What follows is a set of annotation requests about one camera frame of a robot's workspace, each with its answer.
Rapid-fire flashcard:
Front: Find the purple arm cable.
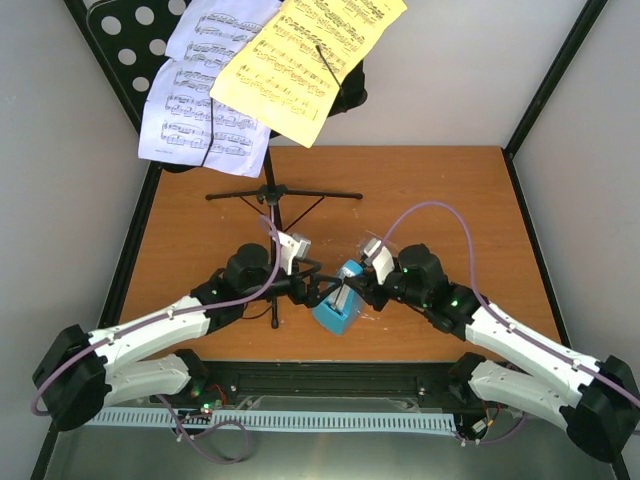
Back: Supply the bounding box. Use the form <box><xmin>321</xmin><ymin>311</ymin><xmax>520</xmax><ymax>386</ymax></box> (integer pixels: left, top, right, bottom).
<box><xmin>30</xmin><ymin>214</ymin><xmax>281</xmax><ymax>417</ymax></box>
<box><xmin>379</xmin><ymin>200</ymin><xmax>640</xmax><ymax>406</ymax></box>

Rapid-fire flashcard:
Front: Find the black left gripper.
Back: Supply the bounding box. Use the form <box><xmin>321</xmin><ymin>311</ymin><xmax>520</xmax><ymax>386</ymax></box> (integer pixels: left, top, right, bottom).
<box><xmin>242</xmin><ymin>258</ymin><xmax>342</xmax><ymax>308</ymax></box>

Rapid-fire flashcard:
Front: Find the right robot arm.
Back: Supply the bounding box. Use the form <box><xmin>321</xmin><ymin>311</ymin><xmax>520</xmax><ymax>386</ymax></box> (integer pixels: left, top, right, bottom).
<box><xmin>347</xmin><ymin>238</ymin><xmax>639</xmax><ymax>463</ymax></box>

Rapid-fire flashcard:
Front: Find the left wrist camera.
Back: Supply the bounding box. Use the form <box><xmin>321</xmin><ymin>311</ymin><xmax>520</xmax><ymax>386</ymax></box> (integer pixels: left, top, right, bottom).
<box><xmin>278</xmin><ymin>231</ymin><xmax>311</xmax><ymax>275</ymax></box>

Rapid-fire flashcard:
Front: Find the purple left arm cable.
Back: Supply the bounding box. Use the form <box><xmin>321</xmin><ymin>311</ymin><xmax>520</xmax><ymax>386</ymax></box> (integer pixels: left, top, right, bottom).
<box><xmin>30</xmin><ymin>214</ymin><xmax>281</xmax><ymax>417</ymax></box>

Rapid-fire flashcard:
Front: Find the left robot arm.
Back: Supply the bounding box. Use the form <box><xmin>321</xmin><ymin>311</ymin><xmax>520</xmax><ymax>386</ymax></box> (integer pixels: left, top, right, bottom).
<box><xmin>32</xmin><ymin>243</ymin><xmax>342</xmax><ymax>431</ymax></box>

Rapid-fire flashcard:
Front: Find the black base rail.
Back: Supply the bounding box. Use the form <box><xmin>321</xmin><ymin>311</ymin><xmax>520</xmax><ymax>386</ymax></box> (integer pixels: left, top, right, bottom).
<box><xmin>198</xmin><ymin>361</ymin><xmax>483</xmax><ymax>412</ymax></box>

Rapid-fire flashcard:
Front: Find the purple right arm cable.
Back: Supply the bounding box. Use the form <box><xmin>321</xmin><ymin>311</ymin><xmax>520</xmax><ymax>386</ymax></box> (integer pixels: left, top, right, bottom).
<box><xmin>379</xmin><ymin>200</ymin><xmax>640</xmax><ymax>406</ymax></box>

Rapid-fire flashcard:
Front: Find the light blue slotted cable duct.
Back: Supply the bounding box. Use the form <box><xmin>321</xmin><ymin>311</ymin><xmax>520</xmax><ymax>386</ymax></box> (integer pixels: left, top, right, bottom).
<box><xmin>87</xmin><ymin>407</ymin><xmax>456</xmax><ymax>436</ymax></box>

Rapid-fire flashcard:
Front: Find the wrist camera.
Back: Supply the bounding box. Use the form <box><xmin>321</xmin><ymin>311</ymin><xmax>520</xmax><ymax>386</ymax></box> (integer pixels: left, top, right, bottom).
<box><xmin>361</xmin><ymin>238</ymin><xmax>395</xmax><ymax>285</ymax></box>
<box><xmin>278</xmin><ymin>231</ymin><xmax>311</xmax><ymax>275</ymax></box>

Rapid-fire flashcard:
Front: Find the white sheet music page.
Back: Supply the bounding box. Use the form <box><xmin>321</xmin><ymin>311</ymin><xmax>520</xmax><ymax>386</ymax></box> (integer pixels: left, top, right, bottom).
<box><xmin>138</xmin><ymin>0</ymin><xmax>282</xmax><ymax>178</ymax></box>

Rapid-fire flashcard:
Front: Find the black cage frame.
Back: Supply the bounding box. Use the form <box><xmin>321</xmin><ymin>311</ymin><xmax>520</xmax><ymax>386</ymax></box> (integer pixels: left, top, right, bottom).
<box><xmin>30</xmin><ymin>1</ymin><xmax>630</xmax><ymax>479</ymax></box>

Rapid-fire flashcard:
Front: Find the blue metronome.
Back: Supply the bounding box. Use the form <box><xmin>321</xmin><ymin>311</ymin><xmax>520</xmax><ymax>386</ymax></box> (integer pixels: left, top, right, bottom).
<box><xmin>311</xmin><ymin>283</ymin><xmax>364</xmax><ymax>336</ymax></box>

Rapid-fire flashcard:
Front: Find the yellow sheet music page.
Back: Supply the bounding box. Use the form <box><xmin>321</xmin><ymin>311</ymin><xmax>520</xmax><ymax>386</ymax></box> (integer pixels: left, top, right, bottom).
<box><xmin>210</xmin><ymin>0</ymin><xmax>407</xmax><ymax>148</ymax></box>

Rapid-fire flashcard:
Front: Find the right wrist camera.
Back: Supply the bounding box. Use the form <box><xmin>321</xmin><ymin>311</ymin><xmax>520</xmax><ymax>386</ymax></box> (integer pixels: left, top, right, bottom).
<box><xmin>361</xmin><ymin>238</ymin><xmax>395</xmax><ymax>285</ymax></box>

